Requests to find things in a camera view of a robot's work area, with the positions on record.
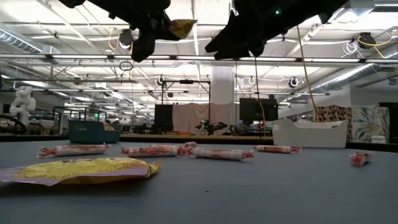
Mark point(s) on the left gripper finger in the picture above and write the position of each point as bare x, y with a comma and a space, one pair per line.
144, 46
168, 20

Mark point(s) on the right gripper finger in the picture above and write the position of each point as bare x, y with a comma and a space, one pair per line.
245, 52
228, 39

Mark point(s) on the leaf print cloth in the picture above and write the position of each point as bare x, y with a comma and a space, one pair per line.
370, 123

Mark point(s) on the black upright panel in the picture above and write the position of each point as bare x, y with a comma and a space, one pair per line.
163, 118

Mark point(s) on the black monitor on stand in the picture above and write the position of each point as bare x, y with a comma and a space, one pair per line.
258, 109

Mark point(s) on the teal plastic bin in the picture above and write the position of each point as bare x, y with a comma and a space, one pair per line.
90, 133

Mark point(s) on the small white box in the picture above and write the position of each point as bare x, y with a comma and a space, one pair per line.
378, 139

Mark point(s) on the pink curtain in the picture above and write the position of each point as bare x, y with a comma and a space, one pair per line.
192, 116

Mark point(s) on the small black robot arm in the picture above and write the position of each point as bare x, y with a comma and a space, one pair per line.
214, 126

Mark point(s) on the white plastic bin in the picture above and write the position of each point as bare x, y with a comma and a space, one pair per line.
311, 130

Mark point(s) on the long wooden desk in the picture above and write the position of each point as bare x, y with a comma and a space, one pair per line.
217, 136

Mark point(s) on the black metal rig frame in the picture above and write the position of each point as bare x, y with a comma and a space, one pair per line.
186, 81

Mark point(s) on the brown floral cloth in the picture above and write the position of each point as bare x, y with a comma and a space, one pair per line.
334, 113

